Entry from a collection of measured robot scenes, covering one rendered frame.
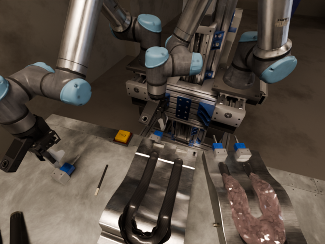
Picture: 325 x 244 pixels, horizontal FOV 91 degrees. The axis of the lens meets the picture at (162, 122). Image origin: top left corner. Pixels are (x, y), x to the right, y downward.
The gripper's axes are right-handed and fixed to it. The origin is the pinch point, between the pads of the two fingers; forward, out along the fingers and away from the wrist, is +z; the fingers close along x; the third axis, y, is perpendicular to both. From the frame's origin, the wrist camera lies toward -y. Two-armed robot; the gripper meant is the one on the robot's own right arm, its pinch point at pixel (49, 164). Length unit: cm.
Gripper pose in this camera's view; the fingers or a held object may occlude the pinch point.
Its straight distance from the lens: 77.4
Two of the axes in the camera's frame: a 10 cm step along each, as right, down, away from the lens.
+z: -0.2, 6.9, 7.3
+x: -9.3, -2.9, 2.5
